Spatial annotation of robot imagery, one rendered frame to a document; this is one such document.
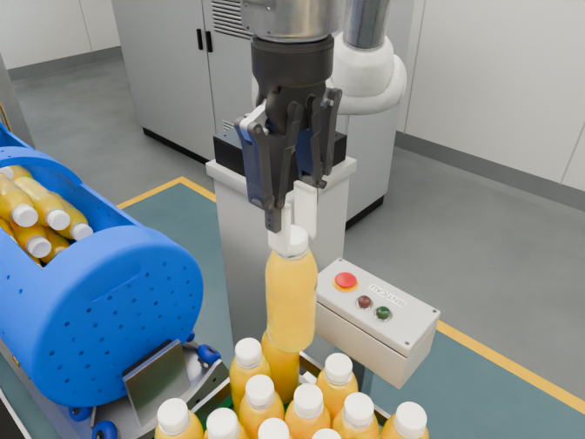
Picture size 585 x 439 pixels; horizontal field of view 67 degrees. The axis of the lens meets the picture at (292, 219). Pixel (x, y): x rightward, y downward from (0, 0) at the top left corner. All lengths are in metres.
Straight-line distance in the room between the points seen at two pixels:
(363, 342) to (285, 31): 0.51
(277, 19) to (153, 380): 0.58
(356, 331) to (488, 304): 1.76
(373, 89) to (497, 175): 2.37
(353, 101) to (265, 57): 0.79
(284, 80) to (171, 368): 0.53
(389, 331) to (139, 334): 0.39
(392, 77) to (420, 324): 0.66
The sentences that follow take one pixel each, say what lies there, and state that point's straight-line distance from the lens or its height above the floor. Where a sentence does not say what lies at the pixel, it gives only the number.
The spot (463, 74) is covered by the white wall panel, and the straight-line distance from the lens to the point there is 3.35.
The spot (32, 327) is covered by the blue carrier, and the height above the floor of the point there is 1.18.
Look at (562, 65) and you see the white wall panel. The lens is 3.15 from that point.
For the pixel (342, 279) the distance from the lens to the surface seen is 0.75.
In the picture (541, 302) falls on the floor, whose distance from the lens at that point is 2.57.
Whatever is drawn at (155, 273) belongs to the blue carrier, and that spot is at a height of 1.16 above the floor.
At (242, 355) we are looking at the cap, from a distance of 0.69.
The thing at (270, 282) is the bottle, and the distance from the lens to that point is 0.55.
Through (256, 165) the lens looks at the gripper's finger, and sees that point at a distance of 0.42.
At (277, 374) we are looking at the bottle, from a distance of 0.78.
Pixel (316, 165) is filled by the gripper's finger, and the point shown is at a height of 1.39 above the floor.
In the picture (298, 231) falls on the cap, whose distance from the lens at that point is 0.53.
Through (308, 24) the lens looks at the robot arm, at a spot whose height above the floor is 1.54.
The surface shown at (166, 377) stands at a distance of 0.79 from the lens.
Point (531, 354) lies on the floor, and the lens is 2.31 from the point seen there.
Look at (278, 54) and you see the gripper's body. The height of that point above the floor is 1.52.
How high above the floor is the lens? 1.62
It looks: 35 degrees down
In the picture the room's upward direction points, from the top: straight up
